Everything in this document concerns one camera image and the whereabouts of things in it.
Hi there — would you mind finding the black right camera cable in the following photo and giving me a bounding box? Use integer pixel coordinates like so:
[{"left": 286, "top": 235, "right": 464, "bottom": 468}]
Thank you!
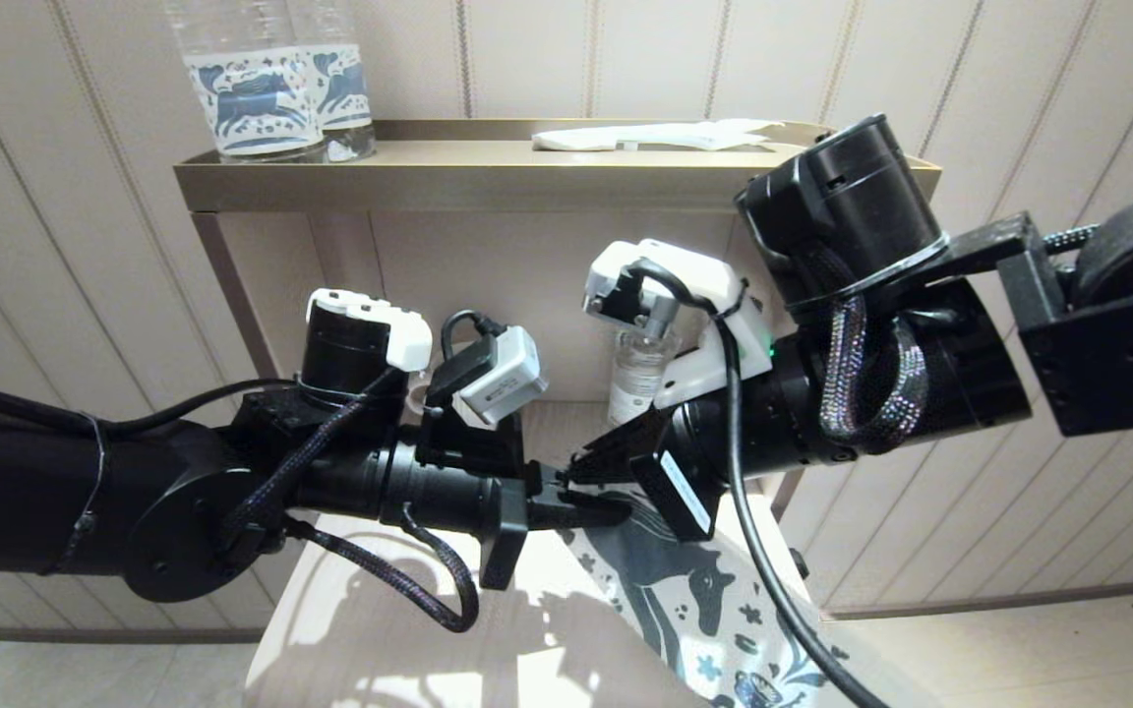
[{"left": 626, "top": 258, "right": 887, "bottom": 708}]

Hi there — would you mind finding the black left camera cable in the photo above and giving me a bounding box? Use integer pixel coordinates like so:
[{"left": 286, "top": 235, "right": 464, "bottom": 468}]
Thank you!
[{"left": 441, "top": 310, "right": 508, "bottom": 365}]

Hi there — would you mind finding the beige brown shelf unit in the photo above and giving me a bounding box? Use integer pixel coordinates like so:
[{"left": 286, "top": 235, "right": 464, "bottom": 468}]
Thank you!
[{"left": 173, "top": 118, "right": 942, "bottom": 522}]

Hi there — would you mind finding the small clear water bottle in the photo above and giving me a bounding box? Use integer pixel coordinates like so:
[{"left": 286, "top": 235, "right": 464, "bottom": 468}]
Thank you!
[{"left": 609, "top": 324, "right": 683, "bottom": 427}]

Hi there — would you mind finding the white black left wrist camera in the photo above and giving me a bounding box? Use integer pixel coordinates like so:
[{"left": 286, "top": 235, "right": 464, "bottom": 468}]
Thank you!
[{"left": 426, "top": 324, "right": 548, "bottom": 427}]

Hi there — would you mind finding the white plastic sachet wrapper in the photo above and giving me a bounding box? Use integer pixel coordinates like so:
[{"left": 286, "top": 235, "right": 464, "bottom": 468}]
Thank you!
[{"left": 530, "top": 118, "right": 785, "bottom": 154}]

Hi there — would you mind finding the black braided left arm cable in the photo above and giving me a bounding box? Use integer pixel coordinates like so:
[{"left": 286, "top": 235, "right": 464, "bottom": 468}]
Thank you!
[{"left": 222, "top": 369, "right": 481, "bottom": 633}]

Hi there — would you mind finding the smooth black left arm cable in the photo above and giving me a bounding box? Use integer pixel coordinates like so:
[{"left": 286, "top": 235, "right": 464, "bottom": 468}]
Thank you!
[{"left": 0, "top": 369, "right": 297, "bottom": 439}]

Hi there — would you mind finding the large horse-label water bottle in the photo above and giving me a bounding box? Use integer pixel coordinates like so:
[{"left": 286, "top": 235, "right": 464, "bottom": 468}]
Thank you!
[
  {"left": 286, "top": 0, "right": 379, "bottom": 162},
  {"left": 161, "top": 0, "right": 328, "bottom": 164}
]

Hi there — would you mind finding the white horse-print paper pouch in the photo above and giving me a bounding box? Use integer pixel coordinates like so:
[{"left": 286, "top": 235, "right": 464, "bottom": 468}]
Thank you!
[{"left": 562, "top": 511, "right": 922, "bottom": 708}]

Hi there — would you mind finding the silver braided right arm cable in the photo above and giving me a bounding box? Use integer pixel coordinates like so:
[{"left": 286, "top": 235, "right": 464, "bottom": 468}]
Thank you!
[{"left": 817, "top": 226, "right": 1103, "bottom": 455}]

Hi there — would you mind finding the black camera cable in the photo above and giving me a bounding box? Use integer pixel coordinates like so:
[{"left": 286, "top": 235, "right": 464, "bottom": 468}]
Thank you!
[
  {"left": 441, "top": 310, "right": 508, "bottom": 365},
  {"left": 626, "top": 258, "right": 887, "bottom": 708}
]

